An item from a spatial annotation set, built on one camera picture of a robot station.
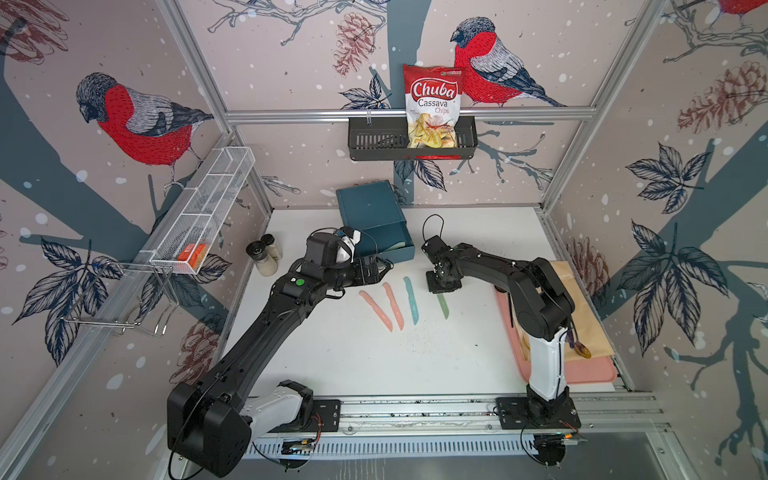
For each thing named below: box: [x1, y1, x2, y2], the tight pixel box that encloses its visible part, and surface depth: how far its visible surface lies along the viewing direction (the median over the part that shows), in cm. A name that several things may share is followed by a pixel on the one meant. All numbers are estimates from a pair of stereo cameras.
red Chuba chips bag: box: [403, 64, 465, 149], surface depth 85 cm
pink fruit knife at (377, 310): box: [359, 290, 393, 332], surface depth 95 cm
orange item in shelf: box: [178, 243, 206, 269], surface depth 68 cm
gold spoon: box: [572, 319, 592, 358], surface depth 84 cm
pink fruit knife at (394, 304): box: [383, 282, 404, 331], surface depth 95 cm
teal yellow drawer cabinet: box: [336, 180, 416, 264], surface depth 91 cm
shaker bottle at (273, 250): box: [261, 233, 283, 260], surface depth 102 cm
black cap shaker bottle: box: [246, 241, 278, 277], surface depth 97 cm
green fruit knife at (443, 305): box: [436, 293, 449, 320], surface depth 96 cm
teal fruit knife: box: [403, 276, 419, 326], surface depth 97 cm
